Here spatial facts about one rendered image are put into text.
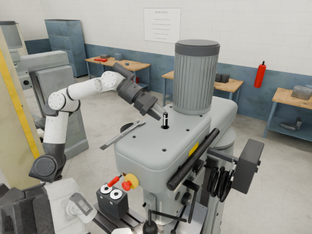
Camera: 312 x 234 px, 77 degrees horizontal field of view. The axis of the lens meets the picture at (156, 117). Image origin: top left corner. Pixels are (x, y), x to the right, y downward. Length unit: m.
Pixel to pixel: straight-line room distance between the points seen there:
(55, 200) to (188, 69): 0.79
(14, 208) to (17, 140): 1.61
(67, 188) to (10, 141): 1.52
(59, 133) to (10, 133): 1.48
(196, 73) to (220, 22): 4.25
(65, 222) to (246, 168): 0.84
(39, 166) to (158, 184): 0.49
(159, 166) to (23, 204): 0.52
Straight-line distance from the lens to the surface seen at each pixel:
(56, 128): 0.96
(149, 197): 1.01
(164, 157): 0.69
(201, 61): 0.87
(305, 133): 4.76
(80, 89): 0.91
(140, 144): 0.75
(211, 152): 1.17
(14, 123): 2.39
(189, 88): 0.91
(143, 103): 0.79
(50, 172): 0.94
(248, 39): 4.95
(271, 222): 3.13
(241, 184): 1.12
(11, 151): 2.50
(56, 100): 0.93
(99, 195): 1.68
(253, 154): 1.06
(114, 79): 0.81
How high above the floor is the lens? 2.34
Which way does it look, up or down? 29 degrees down
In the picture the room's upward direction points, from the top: straight up
